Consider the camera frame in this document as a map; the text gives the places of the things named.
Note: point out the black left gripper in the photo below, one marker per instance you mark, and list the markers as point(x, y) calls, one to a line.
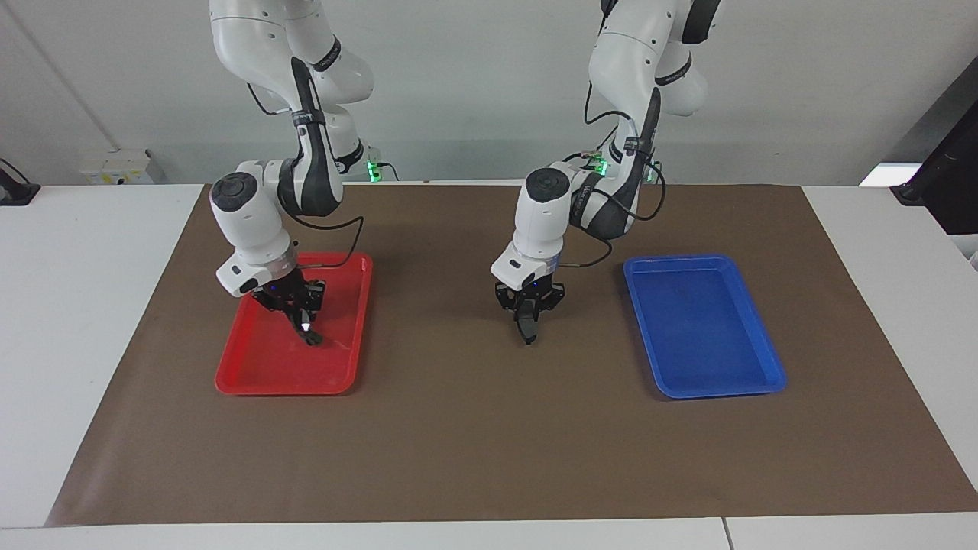
point(531, 292)

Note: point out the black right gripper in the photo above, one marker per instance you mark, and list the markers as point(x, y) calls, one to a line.
point(286, 294)

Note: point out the small brake pad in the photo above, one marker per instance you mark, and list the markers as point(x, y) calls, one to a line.
point(528, 332)

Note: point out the curved brake pad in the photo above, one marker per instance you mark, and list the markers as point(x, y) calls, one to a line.
point(312, 338)

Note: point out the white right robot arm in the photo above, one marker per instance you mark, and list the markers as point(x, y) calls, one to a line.
point(244, 221)

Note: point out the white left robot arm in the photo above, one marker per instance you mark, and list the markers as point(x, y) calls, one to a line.
point(539, 221)

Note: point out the red plastic tray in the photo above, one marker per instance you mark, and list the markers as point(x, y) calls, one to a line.
point(260, 367)

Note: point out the brown table mat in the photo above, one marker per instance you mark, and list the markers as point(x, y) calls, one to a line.
point(489, 443)

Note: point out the blue plastic tray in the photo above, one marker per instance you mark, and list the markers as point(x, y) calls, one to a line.
point(703, 328)

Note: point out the black clamp stand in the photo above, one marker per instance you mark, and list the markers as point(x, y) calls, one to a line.
point(15, 192)

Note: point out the black monitor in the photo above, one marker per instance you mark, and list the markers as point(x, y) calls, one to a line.
point(947, 183)

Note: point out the white wall socket box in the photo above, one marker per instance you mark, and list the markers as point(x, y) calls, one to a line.
point(114, 166)

